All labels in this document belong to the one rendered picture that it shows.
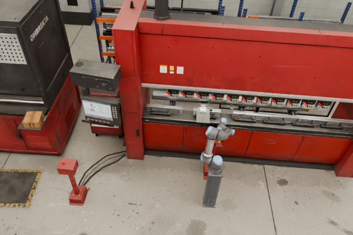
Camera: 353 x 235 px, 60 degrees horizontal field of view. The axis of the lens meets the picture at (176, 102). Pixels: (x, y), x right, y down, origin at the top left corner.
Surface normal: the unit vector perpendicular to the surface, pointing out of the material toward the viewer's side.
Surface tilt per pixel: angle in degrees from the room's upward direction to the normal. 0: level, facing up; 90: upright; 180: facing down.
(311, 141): 90
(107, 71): 0
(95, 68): 0
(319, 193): 0
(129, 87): 90
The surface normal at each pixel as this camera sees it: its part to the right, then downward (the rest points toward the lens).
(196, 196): 0.04, -0.73
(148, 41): -0.07, 0.68
